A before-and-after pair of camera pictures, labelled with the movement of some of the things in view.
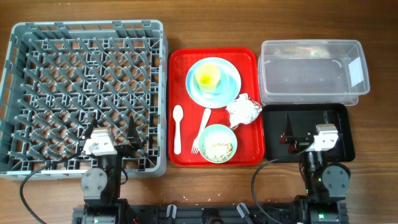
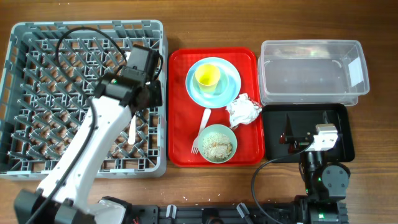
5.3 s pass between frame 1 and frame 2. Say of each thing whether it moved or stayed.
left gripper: moved
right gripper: stayed
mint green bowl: stayed
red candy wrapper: stayed
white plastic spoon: moved
